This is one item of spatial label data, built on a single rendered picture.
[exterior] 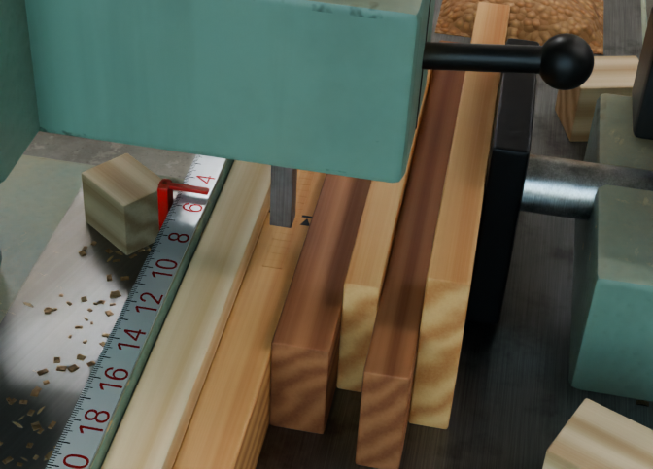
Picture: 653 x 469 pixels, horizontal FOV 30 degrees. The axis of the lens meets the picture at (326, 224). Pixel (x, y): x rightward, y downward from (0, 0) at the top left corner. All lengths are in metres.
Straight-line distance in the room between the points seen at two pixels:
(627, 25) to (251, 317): 0.39
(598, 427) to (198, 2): 0.20
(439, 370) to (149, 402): 0.11
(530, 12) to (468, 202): 0.29
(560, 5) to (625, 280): 0.31
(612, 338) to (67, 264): 0.34
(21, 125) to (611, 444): 0.23
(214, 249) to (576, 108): 0.24
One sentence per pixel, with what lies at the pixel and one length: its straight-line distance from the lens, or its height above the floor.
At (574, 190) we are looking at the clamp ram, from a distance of 0.52.
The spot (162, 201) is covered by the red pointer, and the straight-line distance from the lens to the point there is 0.50.
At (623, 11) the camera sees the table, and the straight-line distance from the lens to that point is 0.80.
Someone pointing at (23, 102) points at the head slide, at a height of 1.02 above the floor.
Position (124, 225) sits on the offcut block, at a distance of 0.70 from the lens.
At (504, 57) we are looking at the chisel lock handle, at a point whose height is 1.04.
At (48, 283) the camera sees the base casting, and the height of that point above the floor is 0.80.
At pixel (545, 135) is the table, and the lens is 0.66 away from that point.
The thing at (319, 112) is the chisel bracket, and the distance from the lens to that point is 0.42.
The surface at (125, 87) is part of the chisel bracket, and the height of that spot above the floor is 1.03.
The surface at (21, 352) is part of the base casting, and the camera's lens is 0.66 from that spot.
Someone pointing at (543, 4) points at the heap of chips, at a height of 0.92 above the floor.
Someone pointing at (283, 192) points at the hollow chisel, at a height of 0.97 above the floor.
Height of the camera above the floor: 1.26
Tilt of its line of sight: 38 degrees down
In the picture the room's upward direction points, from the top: 3 degrees clockwise
